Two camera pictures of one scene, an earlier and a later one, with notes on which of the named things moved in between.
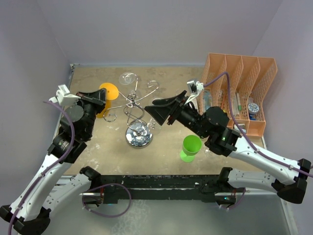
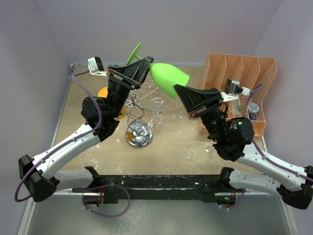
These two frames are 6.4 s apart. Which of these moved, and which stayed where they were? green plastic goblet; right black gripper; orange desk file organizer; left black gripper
Moved: right black gripper; green plastic goblet; left black gripper
Stayed: orange desk file organizer
